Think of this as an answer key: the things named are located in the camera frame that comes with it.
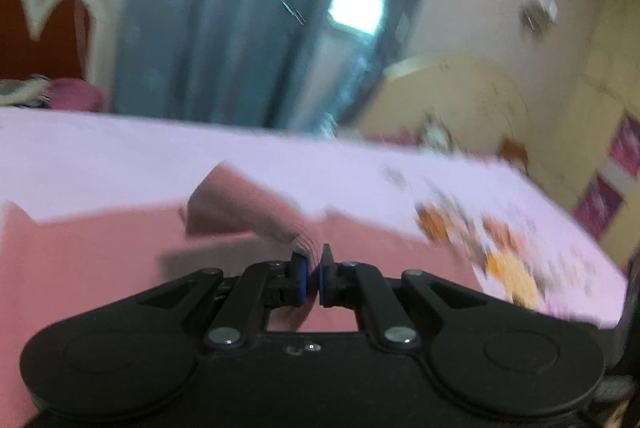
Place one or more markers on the cream wardrobe with pink panels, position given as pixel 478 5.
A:
pixel 600 132

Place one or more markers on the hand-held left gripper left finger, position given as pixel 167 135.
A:
pixel 299 279

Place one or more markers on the red headboard with white trim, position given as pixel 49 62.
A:
pixel 15 27

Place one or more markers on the striped cloth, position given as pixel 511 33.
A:
pixel 22 90

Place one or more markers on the cream headboard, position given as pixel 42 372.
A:
pixel 465 102

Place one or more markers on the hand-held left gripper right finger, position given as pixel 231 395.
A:
pixel 325 284

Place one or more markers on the floral bed sheet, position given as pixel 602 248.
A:
pixel 125 157

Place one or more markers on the pink garment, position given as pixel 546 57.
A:
pixel 125 248

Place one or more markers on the orange cloth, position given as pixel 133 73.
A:
pixel 514 153

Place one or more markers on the wall lamp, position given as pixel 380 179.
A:
pixel 539 11

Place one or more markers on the patterned cushion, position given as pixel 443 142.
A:
pixel 435 130

